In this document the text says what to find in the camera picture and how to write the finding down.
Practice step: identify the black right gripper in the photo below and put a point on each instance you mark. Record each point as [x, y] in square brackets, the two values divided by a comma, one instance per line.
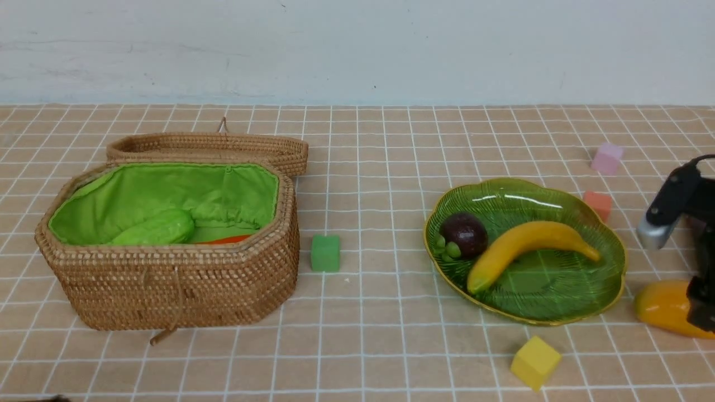
[700, 291]

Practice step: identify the orange toy mango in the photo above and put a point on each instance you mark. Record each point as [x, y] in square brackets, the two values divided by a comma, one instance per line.
[664, 305]

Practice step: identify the yellow toy banana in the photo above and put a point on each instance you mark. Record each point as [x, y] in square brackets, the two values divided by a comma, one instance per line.
[522, 239]

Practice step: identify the purple toy mangosteen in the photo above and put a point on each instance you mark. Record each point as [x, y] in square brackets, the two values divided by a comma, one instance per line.
[461, 236]

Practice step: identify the orange toy carrot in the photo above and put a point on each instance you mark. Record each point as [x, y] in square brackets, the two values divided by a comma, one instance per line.
[226, 240]

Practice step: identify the green toy cucumber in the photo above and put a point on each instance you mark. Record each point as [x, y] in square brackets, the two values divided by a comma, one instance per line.
[173, 226]

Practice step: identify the orange foam cube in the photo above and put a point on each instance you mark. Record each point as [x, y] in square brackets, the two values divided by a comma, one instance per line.
[601, 203]

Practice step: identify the pink foam cube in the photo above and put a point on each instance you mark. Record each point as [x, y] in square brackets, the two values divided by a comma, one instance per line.
[607, 159]

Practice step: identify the green glass leaf plate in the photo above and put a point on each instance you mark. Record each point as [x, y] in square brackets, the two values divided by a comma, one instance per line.
[542, 287]

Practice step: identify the yellow foam cube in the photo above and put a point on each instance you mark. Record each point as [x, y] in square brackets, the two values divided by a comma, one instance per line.
[535, 362]

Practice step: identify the green foam cube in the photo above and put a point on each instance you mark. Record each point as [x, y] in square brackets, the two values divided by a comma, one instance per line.
[326, 253]

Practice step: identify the woven rattan basket lid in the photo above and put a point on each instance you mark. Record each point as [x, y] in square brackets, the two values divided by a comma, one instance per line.
[287, 154]

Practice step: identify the woven rattan basket green lining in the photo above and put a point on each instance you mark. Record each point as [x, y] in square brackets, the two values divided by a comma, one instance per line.
[165, 287]

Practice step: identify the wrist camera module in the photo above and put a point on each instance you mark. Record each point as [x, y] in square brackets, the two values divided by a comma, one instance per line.
[667, 207]

